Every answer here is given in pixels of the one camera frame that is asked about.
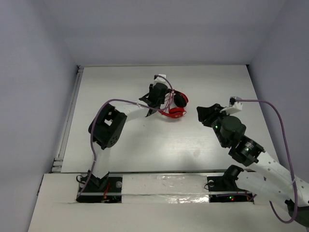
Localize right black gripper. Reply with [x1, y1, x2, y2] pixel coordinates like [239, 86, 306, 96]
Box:
[197, 103, 231, 148]

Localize red headphone cable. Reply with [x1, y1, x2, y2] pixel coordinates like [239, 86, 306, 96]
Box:
[164, 89, 188, 116]

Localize red black headphones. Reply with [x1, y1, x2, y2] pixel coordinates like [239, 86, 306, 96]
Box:
[159, 90, 189, 119]

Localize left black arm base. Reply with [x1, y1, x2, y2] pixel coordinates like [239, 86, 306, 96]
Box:
[76, 171, 123, 203]

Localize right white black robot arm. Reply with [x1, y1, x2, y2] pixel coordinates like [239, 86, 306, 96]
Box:
[197, 103, 309, 227]

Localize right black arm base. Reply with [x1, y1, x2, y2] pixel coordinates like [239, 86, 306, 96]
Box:
[204, 165, 256, 203]

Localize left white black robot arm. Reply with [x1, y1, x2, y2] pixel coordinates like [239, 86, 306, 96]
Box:
[77, 81, 174, 194]

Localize silver foil tape strip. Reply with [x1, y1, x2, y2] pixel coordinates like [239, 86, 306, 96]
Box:
[121, 174, 209, 204]

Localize metal side rail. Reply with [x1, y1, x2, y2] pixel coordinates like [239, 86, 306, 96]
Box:
[50, 65, 84, 173]

